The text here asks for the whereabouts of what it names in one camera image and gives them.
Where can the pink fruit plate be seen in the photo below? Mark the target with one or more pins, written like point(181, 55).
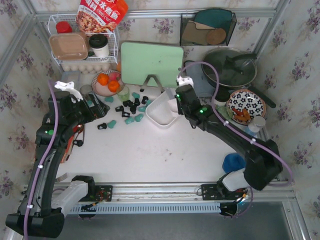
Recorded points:
point(106, 83)

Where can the red snack bag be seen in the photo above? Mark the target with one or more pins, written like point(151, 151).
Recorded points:
point(100, 16)

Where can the white bottle blue label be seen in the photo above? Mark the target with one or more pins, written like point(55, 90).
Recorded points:
point(255, 125)

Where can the green cutting board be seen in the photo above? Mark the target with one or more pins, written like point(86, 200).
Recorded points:
point(139, 60)

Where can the floral patterned plate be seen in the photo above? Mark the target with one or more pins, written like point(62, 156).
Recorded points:
point(245, 105)

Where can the white storage basket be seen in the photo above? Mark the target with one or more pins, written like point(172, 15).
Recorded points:
point(163, 111)

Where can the blue sponge cloth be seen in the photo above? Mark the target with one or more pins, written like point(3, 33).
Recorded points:
point(233, 162)

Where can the white wire rack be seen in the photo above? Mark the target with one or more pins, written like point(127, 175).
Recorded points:
point(113, 38)

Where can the grey glass cup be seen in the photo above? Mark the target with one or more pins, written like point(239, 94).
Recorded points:
point(86, 92)

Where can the grey blue rectangular tray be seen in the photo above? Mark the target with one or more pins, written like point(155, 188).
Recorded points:
point(202, 87)

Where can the white coffee cup black lid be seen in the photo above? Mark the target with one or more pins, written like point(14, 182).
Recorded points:
point(99, 44)

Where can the clear lidded container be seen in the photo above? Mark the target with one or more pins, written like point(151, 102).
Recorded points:
point(71, 76)

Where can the round cork coaster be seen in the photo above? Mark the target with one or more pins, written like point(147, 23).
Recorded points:
point(216, 36)

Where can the red jar lid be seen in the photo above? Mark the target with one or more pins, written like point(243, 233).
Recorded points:
point(63, 27)

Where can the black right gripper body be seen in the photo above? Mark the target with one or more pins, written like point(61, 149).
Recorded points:
point(181, 91)

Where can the egg carton tray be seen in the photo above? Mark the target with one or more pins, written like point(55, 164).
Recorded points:
point(88, 68)

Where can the brown square container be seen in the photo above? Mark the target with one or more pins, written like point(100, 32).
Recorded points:
point(69, 46)

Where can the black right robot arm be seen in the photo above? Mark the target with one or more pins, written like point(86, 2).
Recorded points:
point(262, 162)

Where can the teal coffee capsule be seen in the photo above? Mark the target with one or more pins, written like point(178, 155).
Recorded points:
point(129, 120)
point(139, 117)
point(111, 124)

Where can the black coffee capsule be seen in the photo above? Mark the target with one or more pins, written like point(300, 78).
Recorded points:
point(125, 114)
point(102, 126)
point(119, 109)

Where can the black frying pan with lid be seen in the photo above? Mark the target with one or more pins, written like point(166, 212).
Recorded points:
point(235, 68)

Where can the green translucent cup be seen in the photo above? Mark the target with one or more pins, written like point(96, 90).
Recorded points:
point(123, 93)

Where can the black mesh organizer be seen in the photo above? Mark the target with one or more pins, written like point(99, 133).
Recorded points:
point(193, 30)

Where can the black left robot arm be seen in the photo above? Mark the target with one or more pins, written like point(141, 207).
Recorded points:
point(39, 215)

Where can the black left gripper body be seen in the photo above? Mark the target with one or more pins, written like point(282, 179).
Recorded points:
point(97, 108)

